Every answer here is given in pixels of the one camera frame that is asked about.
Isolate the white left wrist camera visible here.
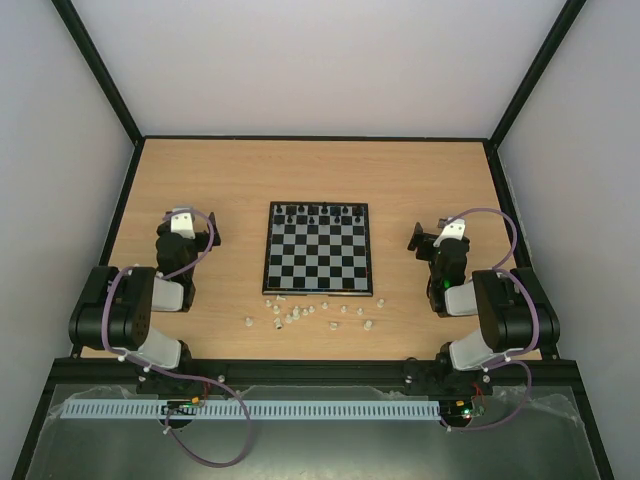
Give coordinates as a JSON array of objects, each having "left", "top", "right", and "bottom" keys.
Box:
[{"left": 168, "top": 207, "right": 196, "bottom": 240}]

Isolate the grey slotted cable duct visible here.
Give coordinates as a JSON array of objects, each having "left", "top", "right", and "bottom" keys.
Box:
[{"left": 60, "top": 399, "right": 441, "bottom": 421}]

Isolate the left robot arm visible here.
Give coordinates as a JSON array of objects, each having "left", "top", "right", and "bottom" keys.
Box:
[{"left": 68, "top": 207, "right": 221, "bottom": 396}]

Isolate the left circuit board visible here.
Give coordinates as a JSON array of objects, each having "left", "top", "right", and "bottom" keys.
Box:
[{"left": 159, "top": 397, "right": 207, "bottom": 417}]

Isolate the black and silver chessboard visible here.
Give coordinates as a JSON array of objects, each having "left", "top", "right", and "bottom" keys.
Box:
[{"left": 262, "top": 201, "right": 374, "bottom": 297}]

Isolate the green circuit board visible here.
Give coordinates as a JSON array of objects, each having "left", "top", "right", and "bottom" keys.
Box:
[{"left": 462, "top": 405, "right": 485, "bottom": 419}]

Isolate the black aluminium frame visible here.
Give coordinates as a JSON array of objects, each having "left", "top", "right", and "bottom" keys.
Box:
[{"left": 12, "top": 0, "right": 616, "bottom": 480}]

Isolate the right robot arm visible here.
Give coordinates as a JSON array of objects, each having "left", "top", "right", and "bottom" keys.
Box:
[{"left": 408, "top": 220, "right": 560, "bottom": 393}]

